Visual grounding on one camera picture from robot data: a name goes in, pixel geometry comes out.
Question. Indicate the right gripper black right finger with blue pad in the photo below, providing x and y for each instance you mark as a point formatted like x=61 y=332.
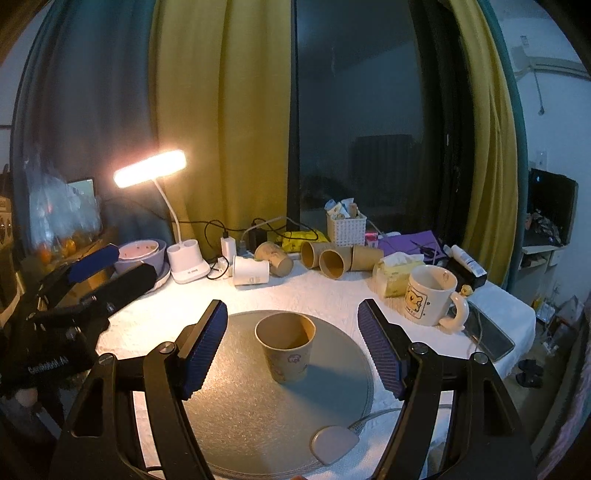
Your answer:
x=486 y=439

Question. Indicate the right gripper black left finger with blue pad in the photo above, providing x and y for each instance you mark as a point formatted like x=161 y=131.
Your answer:
x=100 y=438

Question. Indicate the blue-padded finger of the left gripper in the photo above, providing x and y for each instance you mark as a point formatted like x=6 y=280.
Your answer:
x=93 y=263

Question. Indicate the brown paper cup with drawing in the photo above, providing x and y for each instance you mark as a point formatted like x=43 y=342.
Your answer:
x=286 y=339

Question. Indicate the white paper cup lying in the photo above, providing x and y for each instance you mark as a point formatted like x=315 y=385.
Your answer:
x=249 y=271

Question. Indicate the brown paper cup behind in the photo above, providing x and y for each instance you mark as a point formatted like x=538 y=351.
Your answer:
x=280 y=263

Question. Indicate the brown paper cup right lying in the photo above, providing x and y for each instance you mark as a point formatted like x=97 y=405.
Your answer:
x=364 y=258

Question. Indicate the brown paper cup lying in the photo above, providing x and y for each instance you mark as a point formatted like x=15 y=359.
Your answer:
x=311 y=252
x=334 y=262
x=364 y=258

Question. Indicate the brown paper cup left lying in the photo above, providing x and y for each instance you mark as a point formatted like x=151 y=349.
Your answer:
x=311 y=252

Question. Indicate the brown paper cup middle lying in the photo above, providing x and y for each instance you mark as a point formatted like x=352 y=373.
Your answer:
x=334 y=262

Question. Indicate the plastic bag with oranges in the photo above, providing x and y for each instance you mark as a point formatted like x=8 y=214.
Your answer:
x=61 y=218

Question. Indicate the purple bowl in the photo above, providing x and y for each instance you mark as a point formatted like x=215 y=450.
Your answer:
x=146 y=251

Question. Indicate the white plate under bowl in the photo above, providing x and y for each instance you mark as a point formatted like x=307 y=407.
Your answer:
x=162 y=278

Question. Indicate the black smartphone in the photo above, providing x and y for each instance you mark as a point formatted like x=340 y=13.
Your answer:
x=487 y=336

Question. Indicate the white desk lamp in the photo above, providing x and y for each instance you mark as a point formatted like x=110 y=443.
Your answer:
x=184 y=256

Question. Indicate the round grey placemat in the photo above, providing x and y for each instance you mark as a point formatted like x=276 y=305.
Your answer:
x=248 y=426

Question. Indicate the white charger plug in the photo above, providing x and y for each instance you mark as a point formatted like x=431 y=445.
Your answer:
x=228 y=248

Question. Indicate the small yellow duck toy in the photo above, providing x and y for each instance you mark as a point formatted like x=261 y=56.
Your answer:
x=466 y=290

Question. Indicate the white mug with bear print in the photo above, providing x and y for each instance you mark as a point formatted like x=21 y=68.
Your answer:
x=431 y=299

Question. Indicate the white black tube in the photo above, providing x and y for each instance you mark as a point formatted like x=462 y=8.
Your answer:
x=468 y=262

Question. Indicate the yellow tissue pack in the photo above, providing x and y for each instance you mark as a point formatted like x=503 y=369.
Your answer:
x=391 y=274

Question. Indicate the purple folder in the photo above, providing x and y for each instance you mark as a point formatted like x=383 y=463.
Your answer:
x=424 y=242

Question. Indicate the yellow packet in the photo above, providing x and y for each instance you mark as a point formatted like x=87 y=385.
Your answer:
x=291 y=242

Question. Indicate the yellow curtain right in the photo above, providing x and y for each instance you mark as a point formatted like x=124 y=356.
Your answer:
x=493 y=209

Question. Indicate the yellow curtain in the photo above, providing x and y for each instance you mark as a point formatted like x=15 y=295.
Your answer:
x=493 y=209
x=221 y=78

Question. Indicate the yellow curtain left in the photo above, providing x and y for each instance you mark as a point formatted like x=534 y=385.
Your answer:
x=221 y=78

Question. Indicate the white lattice basket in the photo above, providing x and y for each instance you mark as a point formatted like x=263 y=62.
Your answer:
x=347 y=231

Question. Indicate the dark monitor on shelf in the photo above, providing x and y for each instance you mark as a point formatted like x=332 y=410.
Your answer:
x=552 y=200

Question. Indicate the grey puck with cable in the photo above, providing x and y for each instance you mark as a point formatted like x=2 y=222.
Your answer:
x=333 y=442

